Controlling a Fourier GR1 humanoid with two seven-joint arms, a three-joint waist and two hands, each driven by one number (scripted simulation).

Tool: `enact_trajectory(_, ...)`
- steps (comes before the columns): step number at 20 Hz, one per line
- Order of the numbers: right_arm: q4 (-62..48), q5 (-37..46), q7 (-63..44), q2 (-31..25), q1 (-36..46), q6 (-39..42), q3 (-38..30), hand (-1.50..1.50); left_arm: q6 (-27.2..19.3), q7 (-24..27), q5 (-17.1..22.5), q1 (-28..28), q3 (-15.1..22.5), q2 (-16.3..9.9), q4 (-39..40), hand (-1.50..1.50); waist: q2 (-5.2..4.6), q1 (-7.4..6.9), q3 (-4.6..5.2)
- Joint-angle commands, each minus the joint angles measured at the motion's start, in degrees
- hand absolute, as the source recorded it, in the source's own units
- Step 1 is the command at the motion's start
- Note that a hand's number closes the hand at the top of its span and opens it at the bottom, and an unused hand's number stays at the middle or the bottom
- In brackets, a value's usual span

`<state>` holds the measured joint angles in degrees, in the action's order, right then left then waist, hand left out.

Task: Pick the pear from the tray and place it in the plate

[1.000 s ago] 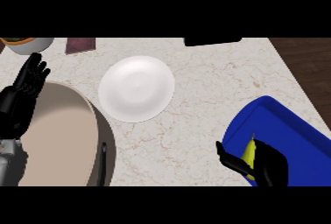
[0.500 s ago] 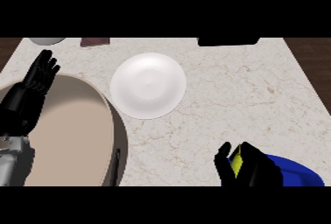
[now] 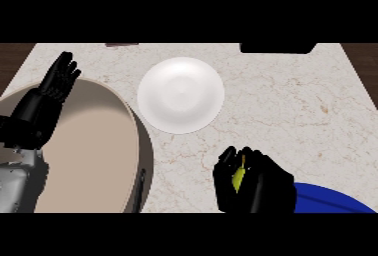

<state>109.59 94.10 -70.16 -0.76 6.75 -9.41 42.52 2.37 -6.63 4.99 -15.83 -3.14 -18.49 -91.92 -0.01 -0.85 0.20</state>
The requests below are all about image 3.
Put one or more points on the beige oval tray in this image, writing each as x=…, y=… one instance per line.
x=90, y=153

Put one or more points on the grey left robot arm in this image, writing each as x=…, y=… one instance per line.
x=16, y=181

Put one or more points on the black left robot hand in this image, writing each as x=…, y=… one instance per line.
x=37, y=110

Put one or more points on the blue round tray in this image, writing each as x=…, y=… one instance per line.
x=330, y=199

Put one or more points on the white round plate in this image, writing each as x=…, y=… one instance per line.
x=180, y=95

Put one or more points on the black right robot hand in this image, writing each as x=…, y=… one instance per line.
x=262, y=186

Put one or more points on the yellow-green pear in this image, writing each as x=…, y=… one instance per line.
x=239, y=177

